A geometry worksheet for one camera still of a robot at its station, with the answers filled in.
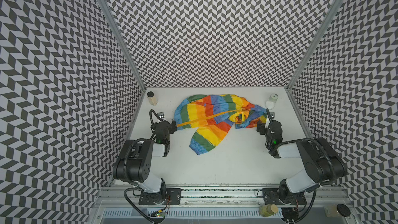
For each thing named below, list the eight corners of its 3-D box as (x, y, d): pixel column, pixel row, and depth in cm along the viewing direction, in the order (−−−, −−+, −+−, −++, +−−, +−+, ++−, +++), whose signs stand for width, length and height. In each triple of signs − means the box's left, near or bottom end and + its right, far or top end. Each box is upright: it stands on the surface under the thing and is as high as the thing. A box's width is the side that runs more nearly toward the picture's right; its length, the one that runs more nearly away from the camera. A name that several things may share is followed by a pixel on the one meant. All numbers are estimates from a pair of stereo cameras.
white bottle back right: (265, 109, 108) (270, 99, 99) (263, 103, 111) (268, 93, 103) (274, 109, 108) (279, 99, 99) (271, 103, 111) (277, 93, 103)
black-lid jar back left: (150, 106, 110) (145, 97, 103) (151, 99, 114) (147, 91, 106) (156, 106, 110) (153, 97, 103) (158, 99, 114) (154, 90, 106)
